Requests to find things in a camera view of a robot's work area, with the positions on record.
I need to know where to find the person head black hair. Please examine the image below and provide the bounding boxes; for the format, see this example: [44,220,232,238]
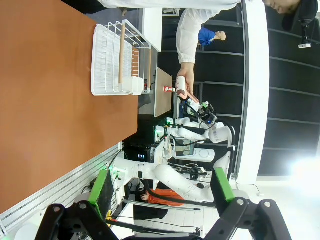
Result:
[264,0,319,32]

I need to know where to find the black pole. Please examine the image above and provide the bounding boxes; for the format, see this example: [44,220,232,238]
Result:
[106,218,202,231]

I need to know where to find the black camera on mount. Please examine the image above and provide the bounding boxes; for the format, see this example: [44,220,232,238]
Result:
[297,17,314,50]

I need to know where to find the cream lint roller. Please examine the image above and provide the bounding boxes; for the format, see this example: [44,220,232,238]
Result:
[174,76,200,105]

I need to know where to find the small monitor screen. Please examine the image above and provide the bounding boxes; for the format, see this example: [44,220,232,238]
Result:
[174,139,196,158]

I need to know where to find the light wooden side table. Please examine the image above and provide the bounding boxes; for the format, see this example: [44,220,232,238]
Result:
[153,67,174,119]

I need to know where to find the white utensil cup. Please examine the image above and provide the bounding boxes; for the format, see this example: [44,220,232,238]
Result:
[121,76,145,96]

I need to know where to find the black computer tower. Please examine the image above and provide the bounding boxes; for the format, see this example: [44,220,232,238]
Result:
[123,146,152,164]

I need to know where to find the white sleeved person forearm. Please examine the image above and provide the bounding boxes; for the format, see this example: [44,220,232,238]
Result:
[175,9,219,65]

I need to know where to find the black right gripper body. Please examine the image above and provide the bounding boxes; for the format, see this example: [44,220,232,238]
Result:
[197,101,218,125]

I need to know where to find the white wire dish rack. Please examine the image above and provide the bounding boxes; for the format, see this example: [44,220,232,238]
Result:
[90,19,154,97]

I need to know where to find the person hand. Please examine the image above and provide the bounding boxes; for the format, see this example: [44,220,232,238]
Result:
[176,61,201,103]

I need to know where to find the person torso white coat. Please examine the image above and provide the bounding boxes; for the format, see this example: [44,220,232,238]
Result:
[96,0,244,11]

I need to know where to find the white floor cable with plug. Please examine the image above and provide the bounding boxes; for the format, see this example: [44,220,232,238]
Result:
[234,181,266,198]

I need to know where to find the white cabinet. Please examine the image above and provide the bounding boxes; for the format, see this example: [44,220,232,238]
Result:
[143,7,164,53]

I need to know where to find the black wheeled device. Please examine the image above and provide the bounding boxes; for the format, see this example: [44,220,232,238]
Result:
[174,163,209,181]

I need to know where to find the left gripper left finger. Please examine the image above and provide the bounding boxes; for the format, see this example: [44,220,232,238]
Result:
[34,169,121,240]

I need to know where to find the green lit control box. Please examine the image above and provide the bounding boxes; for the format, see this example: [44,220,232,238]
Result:
[154,124,169,144]

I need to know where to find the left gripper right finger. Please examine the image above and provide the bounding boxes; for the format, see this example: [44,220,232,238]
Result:
[204,167,292,240]

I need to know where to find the aluminium profile table frame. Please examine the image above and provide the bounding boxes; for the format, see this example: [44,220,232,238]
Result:
[0,141,124,235]

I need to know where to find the person in orange top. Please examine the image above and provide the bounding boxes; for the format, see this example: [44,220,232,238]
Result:
[139,188,186,207]

